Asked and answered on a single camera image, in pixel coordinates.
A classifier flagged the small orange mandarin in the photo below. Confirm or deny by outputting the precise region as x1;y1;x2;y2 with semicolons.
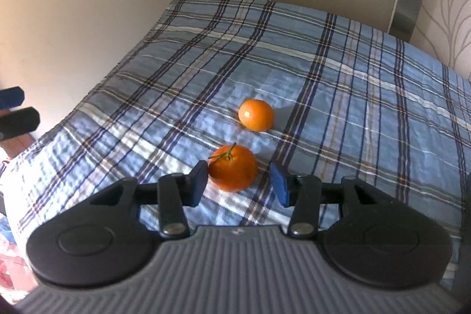
238;99;275;132

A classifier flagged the blue plaid cloth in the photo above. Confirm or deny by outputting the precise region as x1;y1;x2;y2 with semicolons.
1;0;470;250

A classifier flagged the large orange with stem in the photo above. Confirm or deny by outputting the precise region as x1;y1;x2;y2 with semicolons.
208;143;258;193

